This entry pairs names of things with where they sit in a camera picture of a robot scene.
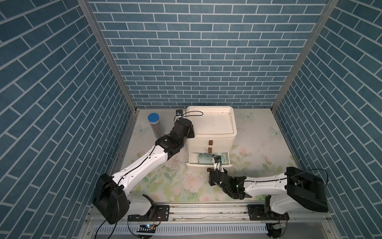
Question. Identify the metal corner frame post right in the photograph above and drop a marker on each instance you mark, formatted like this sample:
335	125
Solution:
317	29

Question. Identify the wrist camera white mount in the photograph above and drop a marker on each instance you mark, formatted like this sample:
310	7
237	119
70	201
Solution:
218	163
179	113

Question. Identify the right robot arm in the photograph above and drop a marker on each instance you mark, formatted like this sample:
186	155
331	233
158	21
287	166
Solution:
287	191

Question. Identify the blue-lid clear straw canister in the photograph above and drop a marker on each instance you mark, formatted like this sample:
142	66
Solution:
155	123

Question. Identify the white bottom drawer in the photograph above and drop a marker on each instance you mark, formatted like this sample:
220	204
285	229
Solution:
193	161

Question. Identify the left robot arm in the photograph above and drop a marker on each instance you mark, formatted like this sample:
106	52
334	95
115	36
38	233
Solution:
112	196

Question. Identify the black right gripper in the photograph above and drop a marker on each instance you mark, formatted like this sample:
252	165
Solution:
211	182

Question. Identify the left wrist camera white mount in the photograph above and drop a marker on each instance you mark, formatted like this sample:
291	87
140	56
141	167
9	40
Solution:
179	113

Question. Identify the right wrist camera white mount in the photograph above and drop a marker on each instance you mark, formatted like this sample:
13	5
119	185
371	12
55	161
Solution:
218	163

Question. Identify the metal corner frame post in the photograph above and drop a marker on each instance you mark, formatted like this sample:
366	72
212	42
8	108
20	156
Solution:
317	29
92	21

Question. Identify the mint green umbrella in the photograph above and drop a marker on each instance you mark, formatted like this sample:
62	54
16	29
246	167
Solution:
204	158
225	160

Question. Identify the white plastic drawer cabinet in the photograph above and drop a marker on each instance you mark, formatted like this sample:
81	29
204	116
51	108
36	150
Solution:
211	123

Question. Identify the green circuit board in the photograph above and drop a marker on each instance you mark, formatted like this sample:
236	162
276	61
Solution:
146	228

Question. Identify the metal linear rail base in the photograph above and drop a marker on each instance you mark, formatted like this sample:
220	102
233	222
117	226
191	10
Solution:
206	220

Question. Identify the metal corner frame post left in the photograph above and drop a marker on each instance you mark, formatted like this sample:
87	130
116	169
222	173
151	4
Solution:
92	21

